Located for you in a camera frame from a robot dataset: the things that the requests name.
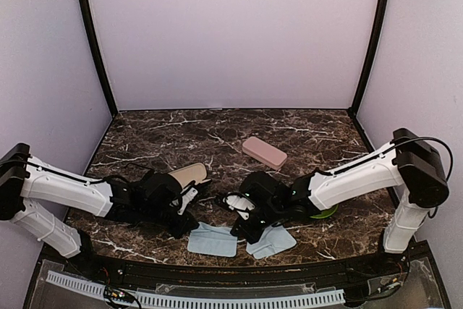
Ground right black frame post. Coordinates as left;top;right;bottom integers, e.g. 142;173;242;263
349;0;394;113

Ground black frame post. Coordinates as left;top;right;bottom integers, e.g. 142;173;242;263
78;0;119;117
349;0;394;113

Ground green plate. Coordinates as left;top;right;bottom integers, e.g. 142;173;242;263
310;204;339;219

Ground light blue cloth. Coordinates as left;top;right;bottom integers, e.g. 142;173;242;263
187;222;237;258
246;226;297;260

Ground pink translucent sunglasses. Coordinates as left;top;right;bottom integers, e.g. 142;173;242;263
215;193;236;211

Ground black front rail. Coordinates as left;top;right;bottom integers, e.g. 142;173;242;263
59;253;408;288

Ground black glasses case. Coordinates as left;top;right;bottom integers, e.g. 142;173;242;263
169;163;212;192

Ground black aviator sunglasses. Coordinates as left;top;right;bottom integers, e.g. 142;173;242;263
122;163;155;182

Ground white slotted cable duct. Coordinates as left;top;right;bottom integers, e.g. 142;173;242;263
46;271;345;308

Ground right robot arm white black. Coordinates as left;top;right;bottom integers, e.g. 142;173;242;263
220;128;453;276

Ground left black frame post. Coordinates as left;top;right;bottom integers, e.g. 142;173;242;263
78;0;119;117

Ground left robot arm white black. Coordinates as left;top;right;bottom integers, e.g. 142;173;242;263
1;143;208;277

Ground pink glasses case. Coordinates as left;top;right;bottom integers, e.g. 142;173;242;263
242;137;288;170

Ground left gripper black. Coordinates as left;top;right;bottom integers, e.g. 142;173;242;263
141;205;199;240

